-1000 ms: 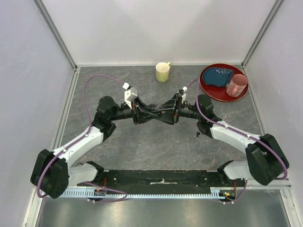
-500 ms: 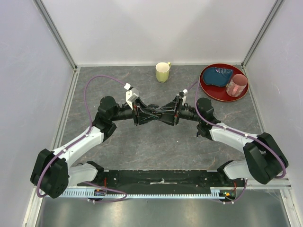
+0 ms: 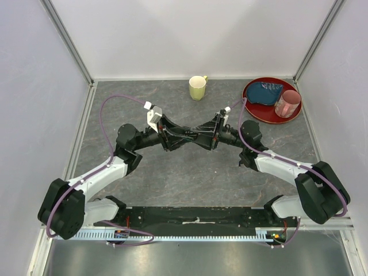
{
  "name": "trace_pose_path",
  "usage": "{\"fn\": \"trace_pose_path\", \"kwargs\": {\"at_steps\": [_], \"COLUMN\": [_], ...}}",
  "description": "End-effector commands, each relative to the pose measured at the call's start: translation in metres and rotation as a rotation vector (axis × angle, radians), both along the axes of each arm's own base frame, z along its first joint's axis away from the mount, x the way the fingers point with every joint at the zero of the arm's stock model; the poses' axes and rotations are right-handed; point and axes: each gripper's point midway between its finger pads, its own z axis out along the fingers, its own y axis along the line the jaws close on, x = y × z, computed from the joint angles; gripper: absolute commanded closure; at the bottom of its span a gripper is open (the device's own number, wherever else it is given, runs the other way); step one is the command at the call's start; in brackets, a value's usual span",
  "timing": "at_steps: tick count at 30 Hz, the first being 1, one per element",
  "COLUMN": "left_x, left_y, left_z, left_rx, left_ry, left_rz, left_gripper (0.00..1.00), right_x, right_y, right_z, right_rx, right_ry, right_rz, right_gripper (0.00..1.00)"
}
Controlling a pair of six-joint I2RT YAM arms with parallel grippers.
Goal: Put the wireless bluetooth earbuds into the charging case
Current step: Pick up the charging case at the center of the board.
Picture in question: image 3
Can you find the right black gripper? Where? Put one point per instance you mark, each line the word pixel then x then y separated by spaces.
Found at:
pixel 214 126

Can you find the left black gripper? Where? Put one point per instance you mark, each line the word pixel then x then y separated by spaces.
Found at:
pixel 168 131

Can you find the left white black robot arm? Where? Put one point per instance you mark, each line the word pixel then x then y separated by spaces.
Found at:
pixel 66 206

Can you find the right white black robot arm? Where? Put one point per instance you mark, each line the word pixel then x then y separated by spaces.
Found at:
pixel 320 194

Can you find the yellow green mug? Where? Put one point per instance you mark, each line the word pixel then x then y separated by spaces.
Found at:
pixel 197 86

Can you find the red round tray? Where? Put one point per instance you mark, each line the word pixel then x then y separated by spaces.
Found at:
pixel 267 113

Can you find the blue ceramic plate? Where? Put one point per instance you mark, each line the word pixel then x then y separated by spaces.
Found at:
pixel 263 93

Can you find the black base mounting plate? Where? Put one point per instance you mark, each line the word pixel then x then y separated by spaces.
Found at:
pixel 200 220

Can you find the pink patterned cup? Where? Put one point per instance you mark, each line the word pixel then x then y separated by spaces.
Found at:
pixel 287 104

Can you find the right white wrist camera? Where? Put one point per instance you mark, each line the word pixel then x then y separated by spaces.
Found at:
pixel 224 112

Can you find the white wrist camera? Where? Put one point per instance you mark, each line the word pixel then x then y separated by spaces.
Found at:
pixel 154 115
pixel 224 112

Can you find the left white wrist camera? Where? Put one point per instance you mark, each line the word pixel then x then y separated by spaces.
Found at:
pixel 154 115

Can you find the light blue cable duct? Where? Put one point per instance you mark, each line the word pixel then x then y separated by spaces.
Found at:
pixel 112 235

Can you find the right aluminium frame post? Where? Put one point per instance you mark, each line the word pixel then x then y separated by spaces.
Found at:
pixel 319 37

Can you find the aluminium frame post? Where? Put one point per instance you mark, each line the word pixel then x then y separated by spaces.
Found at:
pixel 68 42
pixel 319 37

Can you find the left aluminium frame post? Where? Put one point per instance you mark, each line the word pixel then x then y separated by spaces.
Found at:
pixel 68 42

